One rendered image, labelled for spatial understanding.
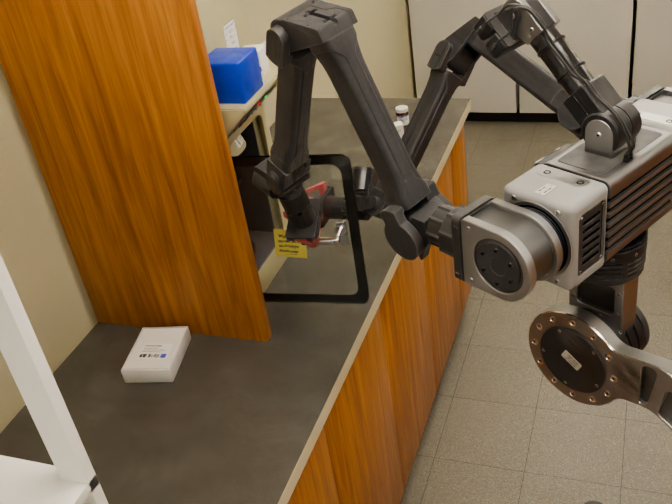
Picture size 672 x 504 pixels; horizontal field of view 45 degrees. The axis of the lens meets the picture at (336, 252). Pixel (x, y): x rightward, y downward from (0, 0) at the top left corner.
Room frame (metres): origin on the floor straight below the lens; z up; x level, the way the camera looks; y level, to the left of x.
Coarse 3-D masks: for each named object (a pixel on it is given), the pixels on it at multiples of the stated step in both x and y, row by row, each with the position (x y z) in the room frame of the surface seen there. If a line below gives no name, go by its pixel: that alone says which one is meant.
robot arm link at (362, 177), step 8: (360, 168) 1.75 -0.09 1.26; (368, 168) 1.75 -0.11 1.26; (360, 176) 1.74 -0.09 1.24; (368, 176) 1.73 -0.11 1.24; (376, 176) 1.74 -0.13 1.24; (360, 184) 1.73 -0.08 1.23; (368, 184) 1.72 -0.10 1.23; (376, 184) 1.72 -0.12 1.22; (368, 192) 1.70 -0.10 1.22; (368, 200) 1.65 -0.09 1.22; (376, 200) 1.64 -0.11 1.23; (360, 208) 1.66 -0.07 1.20; (368, 208) 1.64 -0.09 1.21; (376, 208) 1.63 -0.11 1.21
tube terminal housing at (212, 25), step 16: (208, 0) 1.80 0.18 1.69; (224, 0) 1.87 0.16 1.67; (240, 0) 1.94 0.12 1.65; (208, 16) 1.79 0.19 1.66; (224, 16) 1.85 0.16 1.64; (240, 16) 1.92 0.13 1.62; (208, 32) 1.78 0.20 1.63; (240, 32) 1.91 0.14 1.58; (208, 48) 1.76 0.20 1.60; (256, 112) 1.91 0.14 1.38; (240, 128) 1.82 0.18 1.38; (256, 128) 1.95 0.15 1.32
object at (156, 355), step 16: (144, 336) 1.60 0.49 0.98; (160, 336) 1.59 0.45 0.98; (176, 336) 1.58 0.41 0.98; (144, 352) 1.54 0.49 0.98; (160, 352) 1.53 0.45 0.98; (176, 352) 1.52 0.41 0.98; (128, 368) 1.49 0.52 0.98; (144, 368) 1.48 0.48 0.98; (160, 368) 1.47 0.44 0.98; (176, 368) 1.49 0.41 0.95
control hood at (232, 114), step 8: (272, 64) 1.86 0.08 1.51; (272, 72) 1.81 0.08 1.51; (264, 80) 1.77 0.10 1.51; (272, 80) 1.77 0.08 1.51; (264, 88) 1.72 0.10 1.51; (256, 96) 1.68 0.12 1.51; (224, 104) 1.66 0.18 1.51; (232, 104) 1.65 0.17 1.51; (240, 104) 1.65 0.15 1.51; (248, 104) 1.64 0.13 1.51; (224, 112) 1.63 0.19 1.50; (232, 112) 1.63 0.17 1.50; (240, 112) 1.62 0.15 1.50; (224, 120) 1.64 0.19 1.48; (232, 120) 1.63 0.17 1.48; (240, 120) 1.64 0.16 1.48; (232, 128) 1.63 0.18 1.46
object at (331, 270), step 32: (256, 160) 1.63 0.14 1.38; (320, 160) 1.59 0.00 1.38; (256, 192) 1.64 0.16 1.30; (320, 192) 1.59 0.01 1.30; (352, 192) 1.57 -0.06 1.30; (256, 224) 1.64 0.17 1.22; (352, 224) 1.57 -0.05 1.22; (256, 256) 1.65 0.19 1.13; (320, 256) 1.60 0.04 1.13; (352, 256) 1.58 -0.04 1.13; (288, 288) 1.63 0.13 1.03; (320, 288) 1.60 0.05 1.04; (352, 288) 1.58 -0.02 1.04
